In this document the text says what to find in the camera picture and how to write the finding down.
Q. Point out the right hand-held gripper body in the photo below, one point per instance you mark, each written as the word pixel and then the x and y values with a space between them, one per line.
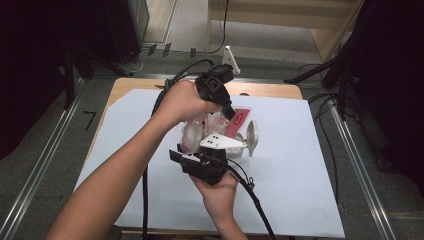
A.
pixel 208 168

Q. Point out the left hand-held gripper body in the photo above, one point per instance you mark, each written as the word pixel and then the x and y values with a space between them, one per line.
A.
pixel 211 85

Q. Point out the white and pink refill bag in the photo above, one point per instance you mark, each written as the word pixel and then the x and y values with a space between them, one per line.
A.
pixel 213 126

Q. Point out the glass jar with grey lid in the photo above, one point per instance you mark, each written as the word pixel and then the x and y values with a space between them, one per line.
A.
pixel 252 136

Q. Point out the person's right hand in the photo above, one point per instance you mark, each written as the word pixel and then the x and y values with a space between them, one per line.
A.
pixel 218 196

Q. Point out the person's left hand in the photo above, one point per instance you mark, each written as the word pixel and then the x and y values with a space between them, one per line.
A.
pixel 181 101

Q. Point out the wooden table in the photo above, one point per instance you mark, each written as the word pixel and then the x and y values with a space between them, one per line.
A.
pixel 266 89

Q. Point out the light wooden furniture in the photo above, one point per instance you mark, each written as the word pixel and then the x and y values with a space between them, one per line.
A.
pixel 266 20

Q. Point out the black cabinet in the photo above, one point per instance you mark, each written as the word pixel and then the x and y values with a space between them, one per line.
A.
pixel 126 30

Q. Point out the black metal stand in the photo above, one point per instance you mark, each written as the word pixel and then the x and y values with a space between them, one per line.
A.
pixel 69 83
pixel 343 93

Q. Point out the black curtain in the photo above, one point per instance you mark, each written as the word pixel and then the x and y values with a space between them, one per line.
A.
pixel 393 83
pixel 33 66

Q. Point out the small black floor bracket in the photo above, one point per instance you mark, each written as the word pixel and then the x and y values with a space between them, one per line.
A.
pixel 152 49
pixel 193 52
pixel 166 49

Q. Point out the metal floor rail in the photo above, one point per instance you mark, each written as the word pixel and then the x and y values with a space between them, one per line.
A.
pixel 366 190
pixel 36 186

